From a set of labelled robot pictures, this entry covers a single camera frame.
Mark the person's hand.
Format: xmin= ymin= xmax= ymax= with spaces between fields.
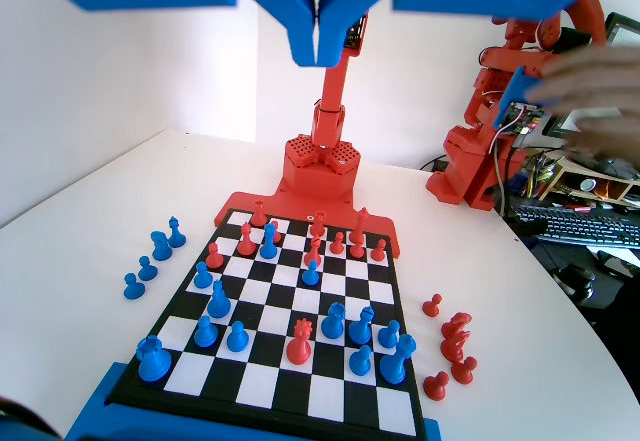
xmin=527 ymin=43 xmax=640 ymax=162

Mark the blue circuit board holder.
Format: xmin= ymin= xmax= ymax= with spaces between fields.
xmin=492 ymin=65 xmax=546 ymax=135

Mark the red king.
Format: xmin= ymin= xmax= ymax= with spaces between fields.
xmin=348 ymin=205 xmax=371 ymax=246

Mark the red bishop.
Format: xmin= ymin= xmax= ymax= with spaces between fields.
xmin=303 ymin=234 xmax=325 ymax=268
xmin=235 ymin=223 xmax=257 ymax=257

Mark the blue bishop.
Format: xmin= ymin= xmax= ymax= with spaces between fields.
xmin=166 ymin=215 xmax=187 ymax=249
xmin=348 ymin=305 xmax=376 ymax=346
xmin=206 ymin=280 xmax=232 ymax=320

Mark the black computer monitor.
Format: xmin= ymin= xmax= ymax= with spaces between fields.
xmin=542 ymin=10 xmax=640 ymax=140

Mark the wooden desk organizer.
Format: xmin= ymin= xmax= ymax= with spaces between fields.
xmin=542 ymin=155 xmax=640 ymax=202

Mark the blue knight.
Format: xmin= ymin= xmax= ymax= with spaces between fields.
xmin=149 ymin=230 xmax=175 ymax=262

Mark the black and white chessboard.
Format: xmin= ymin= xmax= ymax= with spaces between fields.
xmin=105 ymin=206 xmax=429 ymax=440

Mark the black keyboard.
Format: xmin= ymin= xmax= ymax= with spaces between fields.
xmin=509 ymin=203 xmax=640 ymax=250

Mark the red knight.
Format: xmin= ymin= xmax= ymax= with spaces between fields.
xmin=439 ymin=329 xmax=474 ymax=364
xmin=439 ymin=312 xmax=474 ymax=340

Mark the red queen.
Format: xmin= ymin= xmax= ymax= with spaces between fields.
xmin=286 ymin=318 xmax=315 ymax=366

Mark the black computer mouse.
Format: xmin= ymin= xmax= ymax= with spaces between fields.
xmin=552 ymin=263 xmax=599 ymax=305

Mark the blue king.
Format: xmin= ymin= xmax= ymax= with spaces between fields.
xmin=379 ymin=333 xmax=418 ymax=385

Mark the black phone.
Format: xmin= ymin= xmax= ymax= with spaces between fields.
xmin=597 ymin=250 xmax=640 ymax=280

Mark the black camera module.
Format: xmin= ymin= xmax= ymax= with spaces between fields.
xmin=342 ymin=13 xmax=371 ymax=52

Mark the red camera stand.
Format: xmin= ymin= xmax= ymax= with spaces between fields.
xmin=213 ymin=10 xmax=402 ymax=262

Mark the colourful jumper wire bundle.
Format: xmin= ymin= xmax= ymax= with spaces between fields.
xmin=522 ymin=153 xmax=554 ymax=197

